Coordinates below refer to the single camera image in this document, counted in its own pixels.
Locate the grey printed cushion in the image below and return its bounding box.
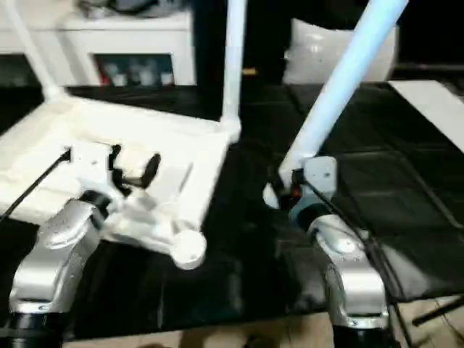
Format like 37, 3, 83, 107
281, 17, 400, 87

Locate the white flat sheet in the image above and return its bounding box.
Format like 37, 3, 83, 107
386, 79, 464, 136

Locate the white plastic table top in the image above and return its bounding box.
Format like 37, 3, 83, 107
0, 92, 243, 272

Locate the white glass-door cabinet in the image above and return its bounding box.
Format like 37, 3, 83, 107
0, 9, 197, 88

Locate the white plastic table leg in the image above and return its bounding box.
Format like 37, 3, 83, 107
220, 0, 248, 136
7, 0, 70, 105
262, 0, 410, 210

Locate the black work mat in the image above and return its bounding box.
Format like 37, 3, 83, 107
0, 81, 464, 341

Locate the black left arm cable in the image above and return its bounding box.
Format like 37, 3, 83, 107
0, 146, 73, 223

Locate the black work table leg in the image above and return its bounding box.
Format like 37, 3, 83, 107
412, 296, 464, 326

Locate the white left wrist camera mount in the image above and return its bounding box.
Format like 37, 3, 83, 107
70, 140, 125, 212

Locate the black tall furniture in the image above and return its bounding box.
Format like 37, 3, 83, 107
191, 0, 464, 88

